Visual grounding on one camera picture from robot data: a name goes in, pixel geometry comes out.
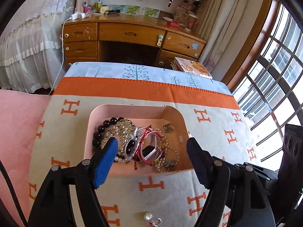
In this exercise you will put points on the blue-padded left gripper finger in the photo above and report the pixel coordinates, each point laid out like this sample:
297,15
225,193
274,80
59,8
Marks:
53,207

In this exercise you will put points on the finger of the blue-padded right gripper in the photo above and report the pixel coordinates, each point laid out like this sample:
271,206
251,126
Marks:
213,172

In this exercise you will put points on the silver rhinestone leaf hair comb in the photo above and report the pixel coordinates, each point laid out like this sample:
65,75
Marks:
123,130

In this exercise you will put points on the small green flower brooch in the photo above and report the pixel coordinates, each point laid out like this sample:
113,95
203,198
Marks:
168,128

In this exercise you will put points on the flower brooch bottom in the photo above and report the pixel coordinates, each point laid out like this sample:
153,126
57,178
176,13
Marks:
170,165

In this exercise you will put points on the pearl safety pin brooch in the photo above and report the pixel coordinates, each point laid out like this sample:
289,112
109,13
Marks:
156,222

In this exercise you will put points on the round pearl earring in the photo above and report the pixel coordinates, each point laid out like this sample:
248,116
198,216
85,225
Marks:
149,216

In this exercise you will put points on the orange H pattern blanket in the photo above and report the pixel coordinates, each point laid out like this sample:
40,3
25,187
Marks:
151,122

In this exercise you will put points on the window with dark grille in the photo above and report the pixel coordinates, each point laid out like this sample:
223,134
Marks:
270,94

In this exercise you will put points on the pink bed cover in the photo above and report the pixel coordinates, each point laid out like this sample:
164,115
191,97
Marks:
21,115

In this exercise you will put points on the orange cover book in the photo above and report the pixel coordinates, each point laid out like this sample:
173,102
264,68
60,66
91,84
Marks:
191,67

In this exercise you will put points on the white lace covered piano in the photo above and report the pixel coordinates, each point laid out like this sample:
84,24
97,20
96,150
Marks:
31,45

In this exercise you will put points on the beige curtain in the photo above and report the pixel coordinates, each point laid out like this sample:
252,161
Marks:
219,24

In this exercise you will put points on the wooden desk with drawers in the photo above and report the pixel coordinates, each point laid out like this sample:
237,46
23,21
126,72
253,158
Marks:
131,39

